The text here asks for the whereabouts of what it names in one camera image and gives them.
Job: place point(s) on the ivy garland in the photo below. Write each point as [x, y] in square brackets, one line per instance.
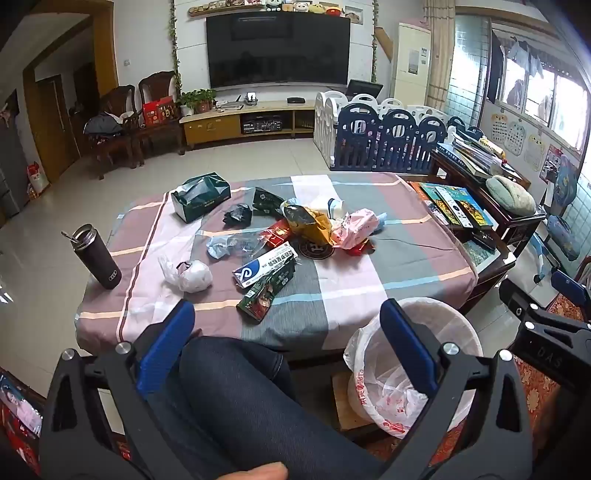
[175, 46]
[375, 50]

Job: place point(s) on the pink packet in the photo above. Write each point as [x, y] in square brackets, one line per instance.
[355, 228]

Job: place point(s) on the children's wall chart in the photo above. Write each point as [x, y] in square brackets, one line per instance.
[534, 152]
[498, 129]
[515, 138]

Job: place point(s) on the person's left hand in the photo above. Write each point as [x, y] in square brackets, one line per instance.
[258, 471]

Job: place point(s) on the clear plastic wrapper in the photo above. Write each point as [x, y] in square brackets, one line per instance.
[219, 247]
[251, 242]

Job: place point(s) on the black plastic bag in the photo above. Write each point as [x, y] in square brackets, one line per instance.
[238, 214]

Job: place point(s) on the red cardboard box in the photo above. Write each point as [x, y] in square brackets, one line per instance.
[279, 233]

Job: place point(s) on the grey-green plush cushion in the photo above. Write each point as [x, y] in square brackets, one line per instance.
[510, 194]

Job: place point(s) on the grey refrigerator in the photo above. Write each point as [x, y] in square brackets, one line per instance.
[11, 170]

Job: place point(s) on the person's blue jeans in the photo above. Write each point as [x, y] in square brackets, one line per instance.
[254, 397]

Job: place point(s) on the red white bag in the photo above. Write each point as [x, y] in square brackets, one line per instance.
[38, 177]

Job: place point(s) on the green potted plant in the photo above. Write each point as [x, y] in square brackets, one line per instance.
[198, 99]

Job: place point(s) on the blue white playpen fence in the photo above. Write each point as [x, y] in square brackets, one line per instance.
[392, 138]

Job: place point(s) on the orange book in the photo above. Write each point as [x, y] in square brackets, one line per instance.
[418, 189]

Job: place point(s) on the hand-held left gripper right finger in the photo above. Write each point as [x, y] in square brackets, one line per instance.
[406, 344]

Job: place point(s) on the white paper cup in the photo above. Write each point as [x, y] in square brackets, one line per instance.
[334, 205]

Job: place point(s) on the white plastic waste bin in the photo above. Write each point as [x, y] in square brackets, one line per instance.
[455, 332]

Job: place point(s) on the black set-top box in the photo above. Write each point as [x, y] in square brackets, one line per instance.
[295, 99]

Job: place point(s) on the white blue toothpaste box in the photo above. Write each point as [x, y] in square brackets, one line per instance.
[263, 267]

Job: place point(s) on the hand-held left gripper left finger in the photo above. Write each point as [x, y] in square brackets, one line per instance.
[168, 341]

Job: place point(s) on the yellow snack bag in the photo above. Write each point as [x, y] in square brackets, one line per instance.
[309, 226]

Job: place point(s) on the white standing air conditioner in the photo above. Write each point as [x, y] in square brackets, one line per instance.
[411, 60]

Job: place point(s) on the plaid tablecloth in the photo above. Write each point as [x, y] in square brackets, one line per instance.
[351, 286]

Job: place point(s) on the dark bag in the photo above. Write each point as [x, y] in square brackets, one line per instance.
[101, 124]

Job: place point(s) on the red foil snack packet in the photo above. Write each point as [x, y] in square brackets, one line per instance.
[358, 249]

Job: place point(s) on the green red snack packet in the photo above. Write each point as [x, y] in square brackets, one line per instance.
[263, 295]

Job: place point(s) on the blue picture book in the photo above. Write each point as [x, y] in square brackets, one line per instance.
[480, 214]

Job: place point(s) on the dark wooden armchair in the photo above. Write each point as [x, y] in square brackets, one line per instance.
[161, 138]
[115, 147]

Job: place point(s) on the dark thermos bottle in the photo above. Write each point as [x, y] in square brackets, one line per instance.
[94, 258]

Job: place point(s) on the blue hanging garment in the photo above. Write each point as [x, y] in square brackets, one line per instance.
[526, 55]

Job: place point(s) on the dark hanging garment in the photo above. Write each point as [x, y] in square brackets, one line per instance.
[497, 69]

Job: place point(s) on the clear plastic bin liner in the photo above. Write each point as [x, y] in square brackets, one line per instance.
[388, 401]

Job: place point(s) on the black stereo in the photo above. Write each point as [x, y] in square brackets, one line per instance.
[261, 125]

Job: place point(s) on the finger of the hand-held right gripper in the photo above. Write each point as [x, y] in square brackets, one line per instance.
[519, 300]
[572, 288]

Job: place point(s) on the beige curtain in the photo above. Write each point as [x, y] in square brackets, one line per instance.
[438, 55]

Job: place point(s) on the stack of books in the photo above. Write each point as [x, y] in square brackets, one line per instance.
[471, 154]

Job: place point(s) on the long wooden box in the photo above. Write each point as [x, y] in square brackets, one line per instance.
[517, 173]

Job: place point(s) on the window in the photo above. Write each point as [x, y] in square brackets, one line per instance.
[563, 106]

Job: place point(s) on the black monitor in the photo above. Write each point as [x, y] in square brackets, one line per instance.
[364, 88]

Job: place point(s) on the small white clock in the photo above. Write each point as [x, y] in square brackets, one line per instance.
[252, 98]

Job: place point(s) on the knotted blue face mask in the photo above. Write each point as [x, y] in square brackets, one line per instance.
[379, 222]

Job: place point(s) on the red gift box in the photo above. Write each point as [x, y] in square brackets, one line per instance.
[159, 113]

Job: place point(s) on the wooden door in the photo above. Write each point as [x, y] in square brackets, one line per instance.
[53, 129]

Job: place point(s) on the dark wooden side table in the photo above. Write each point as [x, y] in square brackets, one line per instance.
[517, 226]

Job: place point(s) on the wooden wall shelf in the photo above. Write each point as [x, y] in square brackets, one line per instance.
[383, 41]

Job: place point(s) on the white plastic bag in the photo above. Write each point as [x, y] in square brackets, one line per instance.
[191, 277]

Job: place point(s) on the wooden TV stand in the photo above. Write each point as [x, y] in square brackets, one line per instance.
[207, 127]

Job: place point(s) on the green tissue box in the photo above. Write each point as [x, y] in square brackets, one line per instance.
[198, 198]

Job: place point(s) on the large black television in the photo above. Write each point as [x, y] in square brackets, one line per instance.
[277, 48]

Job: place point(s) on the row of plush toys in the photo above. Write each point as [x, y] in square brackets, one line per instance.
[277, 6]

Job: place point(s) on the white remote control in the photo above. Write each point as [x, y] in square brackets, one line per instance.
[455, 207]

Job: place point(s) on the small wooden stool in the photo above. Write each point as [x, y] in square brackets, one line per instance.
[344, 401]

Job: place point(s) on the blue child's desk chair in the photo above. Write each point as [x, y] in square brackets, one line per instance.
[565, 230]

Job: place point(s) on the dark wooden coffee table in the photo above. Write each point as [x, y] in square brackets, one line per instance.
[496, 270]

